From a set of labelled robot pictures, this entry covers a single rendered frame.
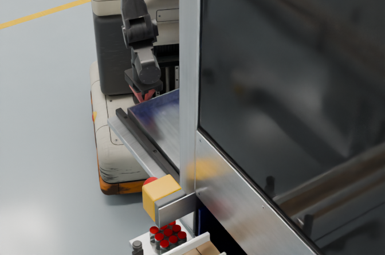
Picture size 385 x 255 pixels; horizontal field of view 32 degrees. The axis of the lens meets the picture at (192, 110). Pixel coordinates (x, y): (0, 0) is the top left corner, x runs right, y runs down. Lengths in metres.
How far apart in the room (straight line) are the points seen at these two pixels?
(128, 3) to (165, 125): 0.36
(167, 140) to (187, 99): 0.47
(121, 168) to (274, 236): 1.50
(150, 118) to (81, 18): 2.11
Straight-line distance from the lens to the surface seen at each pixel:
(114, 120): 1.86
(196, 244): 1.46
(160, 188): 1.47
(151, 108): 1.89
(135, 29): 1.70
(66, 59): 3.61
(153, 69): 1.69
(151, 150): 1.74
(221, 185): 1.34
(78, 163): 3.01
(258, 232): 1.29
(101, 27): 2.65
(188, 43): 1.25
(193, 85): 1.28
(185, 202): 1.47
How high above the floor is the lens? 2.11
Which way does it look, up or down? 41 degrees down
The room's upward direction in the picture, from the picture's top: 1 degrees clockwise
